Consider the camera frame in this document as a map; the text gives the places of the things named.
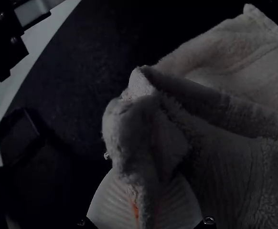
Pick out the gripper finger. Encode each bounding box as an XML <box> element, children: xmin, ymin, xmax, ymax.
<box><xmin>152</xmin><ymin>172</ymin><xmax>216</xmax><ymax>229</ymax></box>
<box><xmin>76</xmin><ymin>170</ymin><xmax>140</xmax><ymax>229</ymax></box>

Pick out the pale towel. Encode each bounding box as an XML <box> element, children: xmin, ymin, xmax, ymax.
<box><xmin>101</xmin><ymin>3</ymin><xmax>278</xmax><ymax>229</ymax></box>

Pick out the black mat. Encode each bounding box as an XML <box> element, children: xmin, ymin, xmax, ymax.
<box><xmin>0</xmin><ymin>0</ymin><xmax>278</xmax><ymax>229</ymax></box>

